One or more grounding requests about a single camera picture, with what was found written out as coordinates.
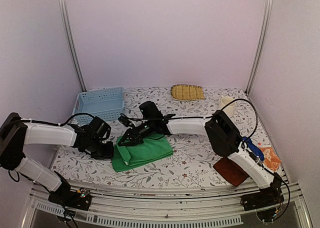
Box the aluminium frame post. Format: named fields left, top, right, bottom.
left=58, top=0, right=87, bottom=92
left=245, top=0, right=273, bottom=97

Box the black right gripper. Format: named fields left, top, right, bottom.
left=117, top=119, right=154, bottom=148

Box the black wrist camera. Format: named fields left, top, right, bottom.
left=139, top=101, right=163, bottom=119
left=88, top=116, right=111, bottom=141

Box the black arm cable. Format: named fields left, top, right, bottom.
left=58, top=112, right=97, bottom=128
left=118, top=97, right=292, bottom=223

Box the light blue plastic basket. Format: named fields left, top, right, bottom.
left=72, top=87, right=125, bottom=125

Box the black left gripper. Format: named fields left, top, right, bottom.
left=88, top=137, right=114, bottom=160

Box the left aluminium frame post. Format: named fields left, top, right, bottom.
left=58, top=0, right=87, bottom=92

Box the brown folded towel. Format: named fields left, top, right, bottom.
left=213, top=157, right=250, bottom=187

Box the blue rolled towel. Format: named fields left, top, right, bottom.
left=242, top=136, right=265, bottom=162

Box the right aluminium frame post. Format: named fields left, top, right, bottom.
left=245, top=0, right=273, bottom=97

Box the cream cylindrical cup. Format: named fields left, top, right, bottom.
left=217, top=96, right=236, bottom=118

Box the aluminium front rail base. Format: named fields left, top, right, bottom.
left=21, top=181, right=313, bottom=228

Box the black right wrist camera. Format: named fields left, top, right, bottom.
left=139, top=101, right=163, bottom=119

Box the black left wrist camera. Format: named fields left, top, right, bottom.
left=88, top=116, right=111, bottom=141

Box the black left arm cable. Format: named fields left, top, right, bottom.
left=58, top=112, right=97, bottom=128

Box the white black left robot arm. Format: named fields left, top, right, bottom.
left=0, top=112, right=114, bottom=205

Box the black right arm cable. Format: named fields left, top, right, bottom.
left=118, top=97, right=292, bottom=223

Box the orange patterned towel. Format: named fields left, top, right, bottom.
left=259, top=146, right=282, bottom=172

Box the green microfiber towel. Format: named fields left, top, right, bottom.
left=111, top=136, right=174, bottom=172

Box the woven bamboo tray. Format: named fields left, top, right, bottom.
left=170, top=84, right=205, bottom=101

